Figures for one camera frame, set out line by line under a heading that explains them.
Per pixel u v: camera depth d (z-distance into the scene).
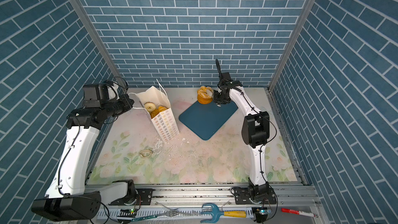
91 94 0.49
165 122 0.79
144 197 0.73
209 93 1.05
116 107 0.58
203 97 1.05
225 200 0.74
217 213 0.68
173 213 0.69
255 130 0.57
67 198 0.36
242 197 0.74
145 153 0.89
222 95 0.82
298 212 0.69
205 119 1.02
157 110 0.88
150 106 0.89
